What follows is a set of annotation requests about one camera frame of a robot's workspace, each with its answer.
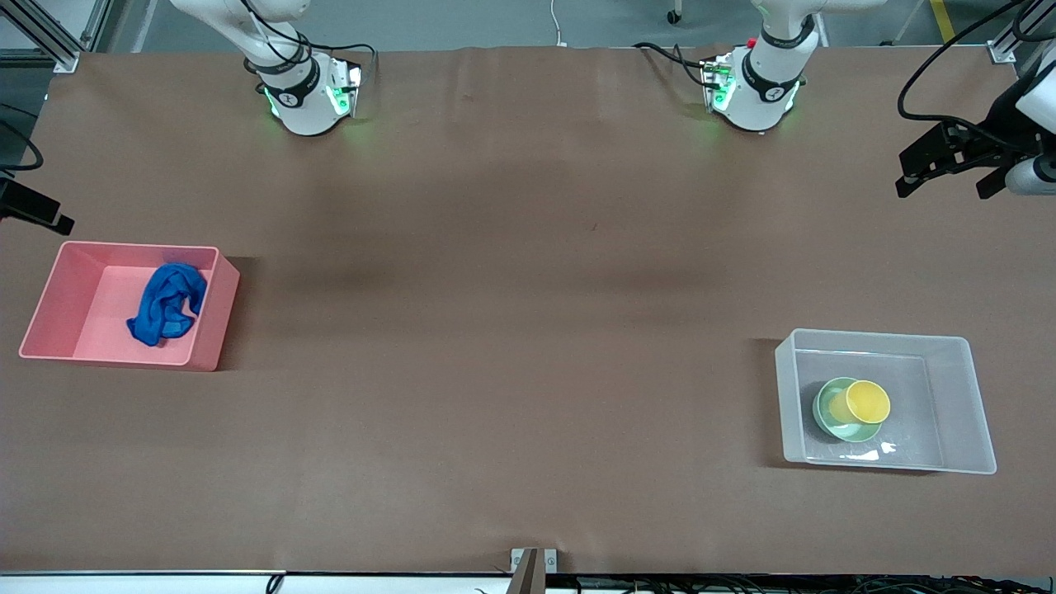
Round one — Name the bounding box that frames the blue microfibre cloth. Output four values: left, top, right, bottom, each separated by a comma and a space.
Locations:
126, 262, 209, 347

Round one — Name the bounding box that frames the yellow plastic cup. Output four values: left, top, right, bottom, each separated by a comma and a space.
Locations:
828, 379, 893, 427

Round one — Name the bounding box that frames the pale green bowl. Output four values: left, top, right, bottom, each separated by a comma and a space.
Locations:
812, 376, 884, 444

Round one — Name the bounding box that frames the clear plastic box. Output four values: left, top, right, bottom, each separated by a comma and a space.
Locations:
774, 328, 998, 476

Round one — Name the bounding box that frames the pink plastic bin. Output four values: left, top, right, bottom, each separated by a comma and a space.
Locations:
18, 240, 242, 373

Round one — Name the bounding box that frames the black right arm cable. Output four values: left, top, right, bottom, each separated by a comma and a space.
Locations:
0, 122, 45, 172

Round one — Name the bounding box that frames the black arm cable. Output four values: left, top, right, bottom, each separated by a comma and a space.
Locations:
896, 0, 1032, 126
0, 122, 45, 172

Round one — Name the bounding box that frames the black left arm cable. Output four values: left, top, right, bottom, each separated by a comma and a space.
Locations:
896, 0, 1032, 126

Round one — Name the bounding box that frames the aluminium frame post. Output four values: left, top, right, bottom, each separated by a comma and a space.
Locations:
0, 0, 112, 73
987, 0, 1056, 65

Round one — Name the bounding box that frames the metal table edge bracket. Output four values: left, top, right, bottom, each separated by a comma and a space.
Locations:
510, 548, 559, 594

